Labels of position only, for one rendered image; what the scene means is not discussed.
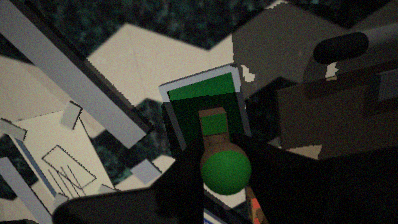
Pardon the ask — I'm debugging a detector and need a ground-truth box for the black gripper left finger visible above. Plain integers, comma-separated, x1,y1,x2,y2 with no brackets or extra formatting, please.
52,138,204,224

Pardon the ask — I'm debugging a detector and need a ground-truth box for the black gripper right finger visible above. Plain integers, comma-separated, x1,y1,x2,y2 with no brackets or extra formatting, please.
231,132,398,224

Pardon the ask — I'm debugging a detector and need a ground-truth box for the tan clipboard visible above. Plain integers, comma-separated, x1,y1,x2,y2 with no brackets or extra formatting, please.
275,59,398,160

